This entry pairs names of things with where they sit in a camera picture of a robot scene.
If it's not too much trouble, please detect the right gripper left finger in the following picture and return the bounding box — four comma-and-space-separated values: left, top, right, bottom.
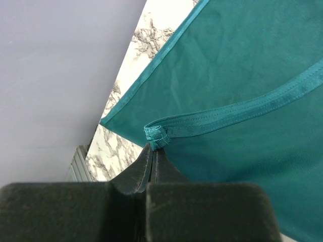
1, 145, 153, 241

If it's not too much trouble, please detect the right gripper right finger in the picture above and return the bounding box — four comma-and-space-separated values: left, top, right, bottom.
145, 150, 282, 241

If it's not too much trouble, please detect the teal cloth napkin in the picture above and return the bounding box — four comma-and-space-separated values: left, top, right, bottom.
100, 1, 322, 241

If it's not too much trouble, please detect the aluminium frame rail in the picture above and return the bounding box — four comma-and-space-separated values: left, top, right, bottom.
66, 145, 93, 182

